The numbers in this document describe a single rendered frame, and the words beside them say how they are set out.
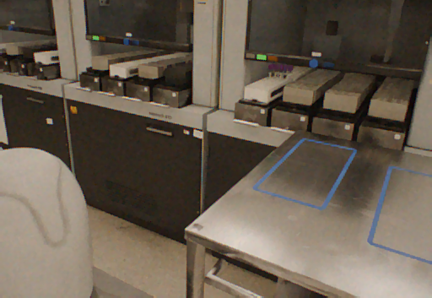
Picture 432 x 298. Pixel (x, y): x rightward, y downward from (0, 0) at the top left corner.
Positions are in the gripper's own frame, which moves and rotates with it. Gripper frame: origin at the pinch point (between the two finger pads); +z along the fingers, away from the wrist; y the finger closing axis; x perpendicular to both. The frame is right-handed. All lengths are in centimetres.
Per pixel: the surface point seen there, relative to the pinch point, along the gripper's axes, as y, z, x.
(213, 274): 29, 40, -14
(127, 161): -90, 78, 26
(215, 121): -45, 47, 45
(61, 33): -140, 21, 15
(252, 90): -34, 33, 53
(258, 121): -28, 43, 52
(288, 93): -24, 33, 62
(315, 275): 41, 36, -5
